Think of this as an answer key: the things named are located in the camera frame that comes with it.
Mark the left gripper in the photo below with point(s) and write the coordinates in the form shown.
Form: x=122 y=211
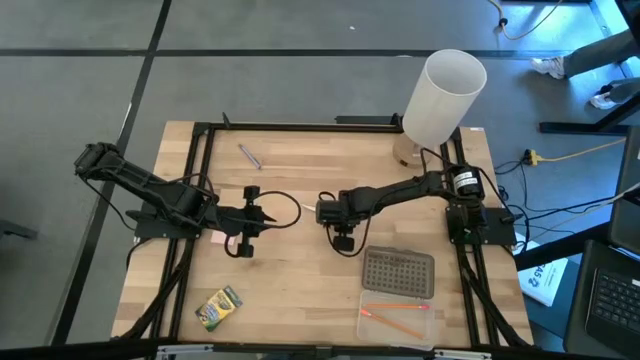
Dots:
x=240 y=220

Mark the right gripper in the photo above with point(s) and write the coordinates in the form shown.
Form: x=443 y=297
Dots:
x=332 y=211

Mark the small white stick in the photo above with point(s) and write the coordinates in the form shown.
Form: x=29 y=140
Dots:
x=308 y=206

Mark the translucent pencil box grey lid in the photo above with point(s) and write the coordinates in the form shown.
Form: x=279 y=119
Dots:
x=397 y=272

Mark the yellow green crayon box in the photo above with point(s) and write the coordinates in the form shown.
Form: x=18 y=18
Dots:
x=218 y=309

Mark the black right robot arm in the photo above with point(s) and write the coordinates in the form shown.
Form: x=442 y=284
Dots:
x=400 y=192

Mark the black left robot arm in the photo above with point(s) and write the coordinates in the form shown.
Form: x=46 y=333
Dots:
x=150 y=187

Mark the pink eraser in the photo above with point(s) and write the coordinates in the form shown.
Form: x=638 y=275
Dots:
x=219 y=239

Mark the blue silver pen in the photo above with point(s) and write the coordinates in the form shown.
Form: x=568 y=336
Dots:
x=249 y=156

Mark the white shade lamp wooden base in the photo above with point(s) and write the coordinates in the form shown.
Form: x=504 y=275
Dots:
x=440 y=95

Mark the white printed booklet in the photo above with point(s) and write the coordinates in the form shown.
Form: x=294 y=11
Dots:
x=542 y=282

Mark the black desk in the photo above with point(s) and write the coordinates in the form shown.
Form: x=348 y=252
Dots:
x=560 y=248

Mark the black laptop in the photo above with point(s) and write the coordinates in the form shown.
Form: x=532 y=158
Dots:
x=615 y=305

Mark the person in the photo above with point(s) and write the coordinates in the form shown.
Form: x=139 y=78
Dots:
x=595 y=55

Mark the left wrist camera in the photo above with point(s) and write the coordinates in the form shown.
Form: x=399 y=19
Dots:
x=251 y=193

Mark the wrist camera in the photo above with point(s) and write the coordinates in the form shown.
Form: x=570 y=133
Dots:
x=251 y=193
x=344 y=243

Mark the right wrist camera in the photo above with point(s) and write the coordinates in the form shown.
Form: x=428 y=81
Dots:
x=344 y=243

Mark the black aluminium table frame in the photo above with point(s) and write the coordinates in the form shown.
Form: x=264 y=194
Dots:
x=300 y=127

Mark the silver frame bracket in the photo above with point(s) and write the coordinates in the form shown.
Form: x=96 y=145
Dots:
x=462 y=354
x=170 y=351

